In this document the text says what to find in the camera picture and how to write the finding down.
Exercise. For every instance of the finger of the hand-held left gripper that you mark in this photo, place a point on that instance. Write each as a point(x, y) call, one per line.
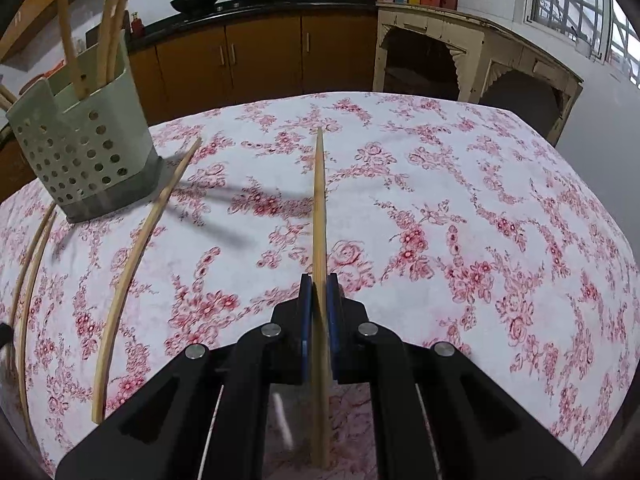
point(4, 336)

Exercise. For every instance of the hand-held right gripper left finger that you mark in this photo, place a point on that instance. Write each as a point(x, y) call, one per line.
point(240, 385)

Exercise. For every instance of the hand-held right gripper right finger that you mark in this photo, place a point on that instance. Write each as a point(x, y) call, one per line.
point(400, 385)

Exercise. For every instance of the green perforated utensil holder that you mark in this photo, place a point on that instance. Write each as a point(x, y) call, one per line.
point(85, 150)

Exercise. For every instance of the pink floral tablecloth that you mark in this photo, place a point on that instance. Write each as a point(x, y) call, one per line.
point(450, 210)

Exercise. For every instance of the black cutting board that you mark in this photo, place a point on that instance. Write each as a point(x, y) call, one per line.
point(92, 40)

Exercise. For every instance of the brown lower kitchen cabinets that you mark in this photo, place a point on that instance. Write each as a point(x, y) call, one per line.
point(265, 55)

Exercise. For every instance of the red bottle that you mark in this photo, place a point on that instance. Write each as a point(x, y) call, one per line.
point(137, 27)

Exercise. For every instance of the cream wooden side table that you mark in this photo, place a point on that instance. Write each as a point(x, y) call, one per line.
point(430, 27)

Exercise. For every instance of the black gas hob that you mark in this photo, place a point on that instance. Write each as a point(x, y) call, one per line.
point(235, 6)

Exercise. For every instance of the black kitchen countertop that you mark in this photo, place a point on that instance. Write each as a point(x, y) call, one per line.
point(300, 5)

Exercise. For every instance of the large barred window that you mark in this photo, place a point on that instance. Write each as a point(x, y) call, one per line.
point(560, 0)

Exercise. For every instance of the brown upper wall cabinets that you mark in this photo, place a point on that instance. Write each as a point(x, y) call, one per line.
point(37, 7)

